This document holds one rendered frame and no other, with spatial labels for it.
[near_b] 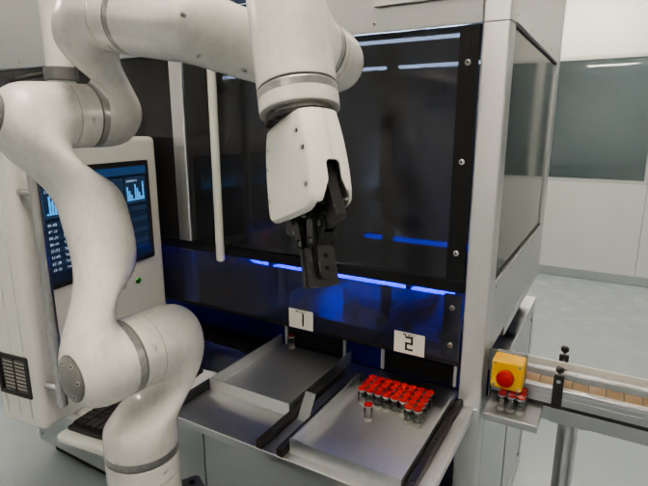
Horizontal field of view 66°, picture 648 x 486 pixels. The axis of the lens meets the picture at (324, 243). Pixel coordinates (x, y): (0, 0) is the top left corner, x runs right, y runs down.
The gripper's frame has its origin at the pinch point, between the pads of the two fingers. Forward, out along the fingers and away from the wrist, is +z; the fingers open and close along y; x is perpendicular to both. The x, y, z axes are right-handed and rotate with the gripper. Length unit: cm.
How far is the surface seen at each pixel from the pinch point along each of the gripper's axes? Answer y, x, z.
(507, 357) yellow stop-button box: -43, 74, 25
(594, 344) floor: -185, 330, 70
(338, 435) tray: -60, 34, 37
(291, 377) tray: -88, 37, 27
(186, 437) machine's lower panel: -152, 21, 52
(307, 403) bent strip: -69, 31, 30
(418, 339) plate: -59, 61, 19
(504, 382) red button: -41, 69, 30
